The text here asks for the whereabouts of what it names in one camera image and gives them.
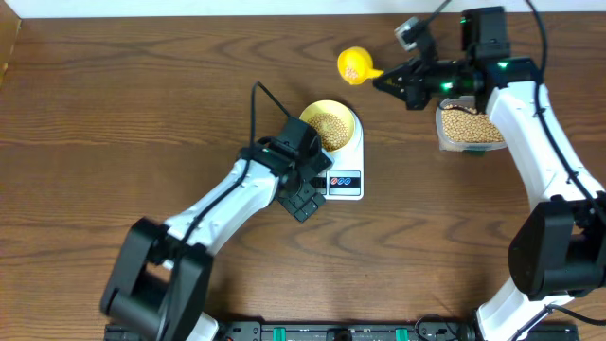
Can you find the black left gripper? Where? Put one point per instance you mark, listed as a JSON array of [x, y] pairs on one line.
[[294, 206]]

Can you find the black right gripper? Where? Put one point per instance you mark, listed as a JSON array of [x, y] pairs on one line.
[[412, 92]]

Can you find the yellow measuring scoop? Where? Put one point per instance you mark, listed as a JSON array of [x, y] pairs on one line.
[[360, 59]]

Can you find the yellow plastic bowl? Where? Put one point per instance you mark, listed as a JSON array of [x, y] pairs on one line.
[[338, 109]]

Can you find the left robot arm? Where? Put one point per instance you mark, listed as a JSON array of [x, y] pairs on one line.
[[158, 285]]

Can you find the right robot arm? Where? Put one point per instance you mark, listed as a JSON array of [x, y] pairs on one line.
[[559, 252]]

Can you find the white digital kitchen scale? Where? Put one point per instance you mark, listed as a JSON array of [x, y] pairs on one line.
[[345, 179]]

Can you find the soybeans in scoop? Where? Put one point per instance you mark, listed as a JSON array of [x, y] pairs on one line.
[[351, 74]]

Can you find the soybeans in yellow bowl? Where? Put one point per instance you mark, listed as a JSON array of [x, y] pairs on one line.
[[332, 130]]

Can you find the pile of soybeans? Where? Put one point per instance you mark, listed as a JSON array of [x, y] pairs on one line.
[[464, 124]]

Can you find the clear plastic container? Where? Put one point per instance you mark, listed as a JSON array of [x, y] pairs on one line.
[[446, 144]]

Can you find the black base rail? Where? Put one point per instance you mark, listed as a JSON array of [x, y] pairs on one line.
[[424, 330]]

